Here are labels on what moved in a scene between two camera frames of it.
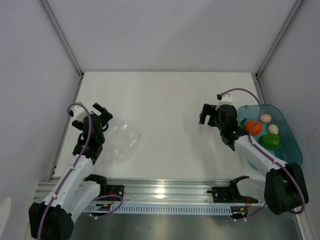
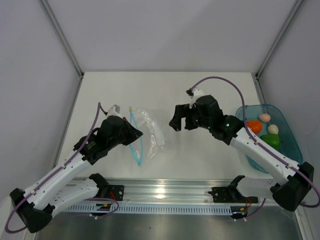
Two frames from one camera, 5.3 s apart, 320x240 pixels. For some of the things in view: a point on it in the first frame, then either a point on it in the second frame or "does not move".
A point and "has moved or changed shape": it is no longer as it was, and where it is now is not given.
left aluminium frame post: x=46 y=6 does not move
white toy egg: x=273 y=129 does not move
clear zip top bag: x=125 y=142 has moved or changed shape
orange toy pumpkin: x=249 y=125 does not move
